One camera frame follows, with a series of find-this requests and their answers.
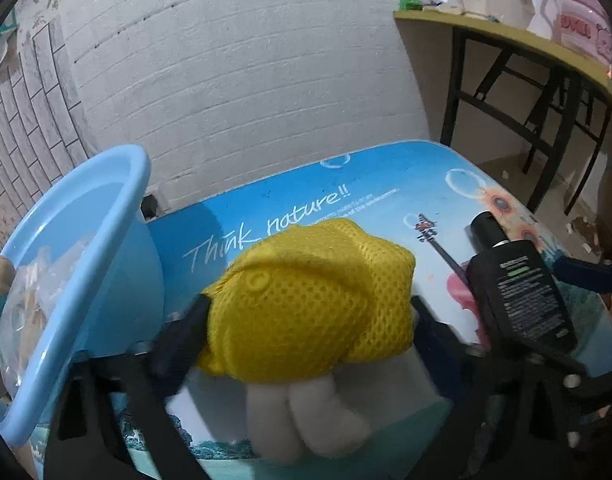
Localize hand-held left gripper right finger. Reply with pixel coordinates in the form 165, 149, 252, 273
411, 297, 586, 480

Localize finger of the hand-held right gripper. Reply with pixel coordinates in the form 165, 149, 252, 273
553, 255, 612, 295
486, 344, 612, 413

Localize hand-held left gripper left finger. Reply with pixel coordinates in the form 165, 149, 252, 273
48, 294, 214, 480

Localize black bottle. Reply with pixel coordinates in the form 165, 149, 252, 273
466, 211, 579, 356

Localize blue plastic basin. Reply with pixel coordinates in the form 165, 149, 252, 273
0, 144, 167, 448

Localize yellow mesh mushroom plush toy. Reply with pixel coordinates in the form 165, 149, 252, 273
196, 217, 417, 461

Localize clear bag of cotton swabs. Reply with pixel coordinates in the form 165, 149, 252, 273
0, 245, 94, 401

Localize side table with black legs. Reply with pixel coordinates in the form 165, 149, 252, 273
393, 9, 612, 216

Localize pink printed package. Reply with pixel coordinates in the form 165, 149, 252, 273
526, 0, 612, 63

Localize teal plastic bag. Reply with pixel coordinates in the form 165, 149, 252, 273
0, 20, 19, 73

